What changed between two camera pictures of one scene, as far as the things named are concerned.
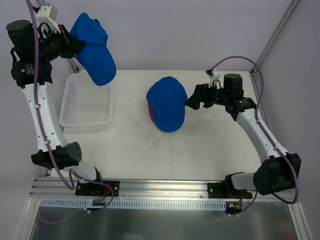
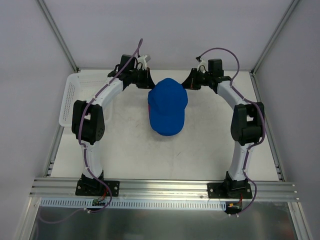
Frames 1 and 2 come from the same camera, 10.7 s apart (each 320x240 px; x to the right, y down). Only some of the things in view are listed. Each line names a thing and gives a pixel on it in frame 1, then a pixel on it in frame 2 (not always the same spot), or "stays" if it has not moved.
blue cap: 95,56 -> 167,100
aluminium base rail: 54,188 stays
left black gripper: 66,45 -> 144,78
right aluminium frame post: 274,35 stays
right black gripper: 202,94 -> 194,80
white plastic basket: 84,103 stays
